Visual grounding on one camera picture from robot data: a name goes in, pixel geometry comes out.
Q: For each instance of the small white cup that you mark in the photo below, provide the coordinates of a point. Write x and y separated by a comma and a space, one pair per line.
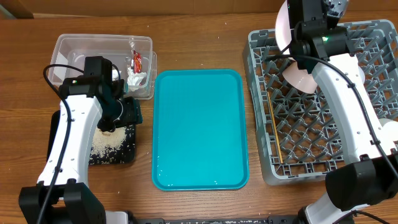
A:
390, 128

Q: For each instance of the large white plate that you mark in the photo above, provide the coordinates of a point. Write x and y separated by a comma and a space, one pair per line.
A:
282, 31

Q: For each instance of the pink bowl with rice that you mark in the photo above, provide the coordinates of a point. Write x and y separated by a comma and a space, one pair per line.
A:
299, 79

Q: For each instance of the clear plastic bin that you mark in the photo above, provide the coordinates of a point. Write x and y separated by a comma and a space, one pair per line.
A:
72, 49

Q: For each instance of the grey-green bowl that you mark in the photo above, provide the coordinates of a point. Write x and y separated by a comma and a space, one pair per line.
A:
361, 74

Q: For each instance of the pile of white rice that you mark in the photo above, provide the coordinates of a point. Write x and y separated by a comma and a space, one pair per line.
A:
109, 144

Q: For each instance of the black rail at table edge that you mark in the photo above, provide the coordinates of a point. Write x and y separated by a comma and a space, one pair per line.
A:
217, 221

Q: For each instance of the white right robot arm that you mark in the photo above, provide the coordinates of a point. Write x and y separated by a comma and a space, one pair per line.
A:
369, 176

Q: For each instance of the grey dishwasher rack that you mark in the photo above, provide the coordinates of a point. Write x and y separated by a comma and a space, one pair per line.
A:
308, 135

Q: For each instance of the red snack wrapper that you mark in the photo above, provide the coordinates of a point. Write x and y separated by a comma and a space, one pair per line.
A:
137, 62

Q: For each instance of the wooden chopstick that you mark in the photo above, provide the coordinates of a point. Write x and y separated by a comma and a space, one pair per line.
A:
275, 128

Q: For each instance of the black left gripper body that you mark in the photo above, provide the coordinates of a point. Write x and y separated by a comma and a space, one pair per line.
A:
113, 113

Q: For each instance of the black tray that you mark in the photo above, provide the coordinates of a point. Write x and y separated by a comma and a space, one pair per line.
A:
124, 152

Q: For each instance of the teal plastic tray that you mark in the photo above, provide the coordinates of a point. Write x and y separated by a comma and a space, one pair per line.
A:
199, 139

